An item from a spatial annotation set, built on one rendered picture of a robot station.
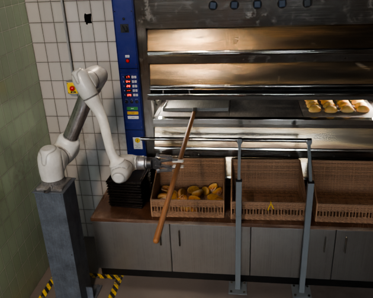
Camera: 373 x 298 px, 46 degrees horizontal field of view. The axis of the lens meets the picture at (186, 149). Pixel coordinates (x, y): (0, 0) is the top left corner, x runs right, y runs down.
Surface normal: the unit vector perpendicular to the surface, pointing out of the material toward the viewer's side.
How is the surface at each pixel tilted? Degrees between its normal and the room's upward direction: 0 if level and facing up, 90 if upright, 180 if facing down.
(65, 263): 90
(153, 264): 90
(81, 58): 90
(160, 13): 90
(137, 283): 0
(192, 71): 70
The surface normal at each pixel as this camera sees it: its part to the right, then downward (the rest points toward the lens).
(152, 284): -0.04, -0.91
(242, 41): -0.13, 0.07
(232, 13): -0.12, 0.41
